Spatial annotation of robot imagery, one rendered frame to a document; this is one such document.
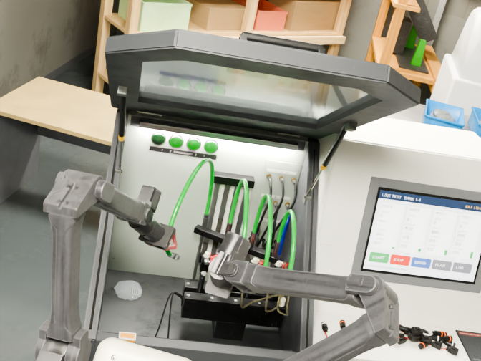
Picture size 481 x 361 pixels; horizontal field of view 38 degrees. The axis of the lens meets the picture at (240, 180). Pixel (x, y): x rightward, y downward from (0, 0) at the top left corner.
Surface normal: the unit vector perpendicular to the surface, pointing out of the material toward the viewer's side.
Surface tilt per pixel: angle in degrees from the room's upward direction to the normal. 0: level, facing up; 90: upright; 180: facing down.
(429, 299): 76
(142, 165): 90
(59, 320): 87
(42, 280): 0
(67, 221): 87
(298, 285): 53
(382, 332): 105
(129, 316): 0
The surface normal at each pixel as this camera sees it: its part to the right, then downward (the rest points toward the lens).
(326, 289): -0.57, -0.47
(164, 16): 0.56, 0.46
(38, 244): 0.19, -0.88
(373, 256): 0.12, 0.23
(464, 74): -0.14, 0.24
